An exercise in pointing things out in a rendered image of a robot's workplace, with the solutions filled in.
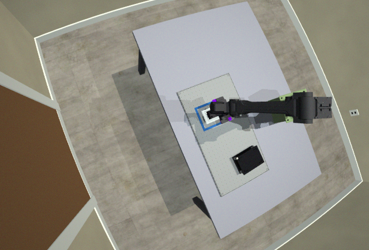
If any translucent white well plate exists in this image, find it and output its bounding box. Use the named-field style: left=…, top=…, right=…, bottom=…
left=202, top=108, right=219, bottom=124

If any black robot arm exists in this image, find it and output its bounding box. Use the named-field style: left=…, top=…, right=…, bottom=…
left=207, top=92, right=332, bottom=124

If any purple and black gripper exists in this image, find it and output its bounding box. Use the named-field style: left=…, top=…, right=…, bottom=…
left=212, top=96, right=232, bottom=124

